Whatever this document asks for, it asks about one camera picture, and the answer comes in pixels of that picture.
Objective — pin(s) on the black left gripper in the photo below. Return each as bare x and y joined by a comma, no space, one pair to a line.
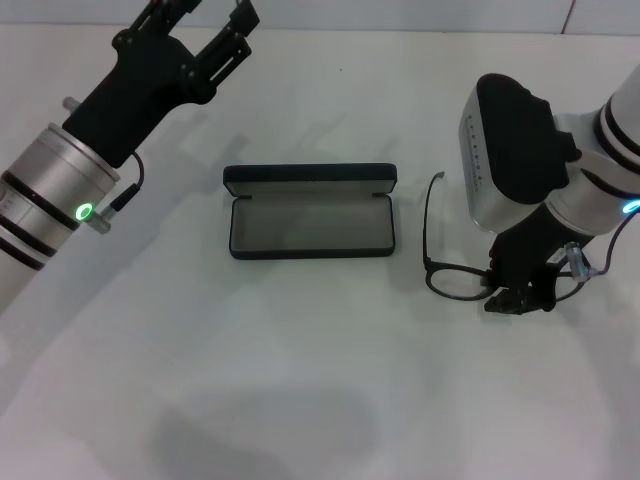
130,90

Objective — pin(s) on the silver wrist connector stub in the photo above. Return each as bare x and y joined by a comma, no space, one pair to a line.
71,105

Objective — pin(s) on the black glasses case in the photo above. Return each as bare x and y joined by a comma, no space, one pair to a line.
310,235

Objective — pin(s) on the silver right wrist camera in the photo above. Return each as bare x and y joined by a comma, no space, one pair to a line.
510,140

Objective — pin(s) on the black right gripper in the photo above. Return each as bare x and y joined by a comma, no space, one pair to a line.
525,250

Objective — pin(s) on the black glasses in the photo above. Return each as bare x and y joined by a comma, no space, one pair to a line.
455,269

